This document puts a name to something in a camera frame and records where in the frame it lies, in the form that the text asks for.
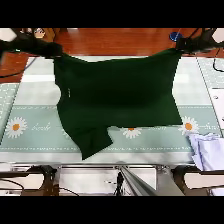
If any dark green T-shirt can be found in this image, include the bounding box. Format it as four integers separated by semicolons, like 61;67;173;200
52;47;185;161

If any pale blue shirt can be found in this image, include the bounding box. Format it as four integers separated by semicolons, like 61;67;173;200
187;132;224;197

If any black cable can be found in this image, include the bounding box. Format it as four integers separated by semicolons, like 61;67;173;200
212;47;224;73
0;57;38;80

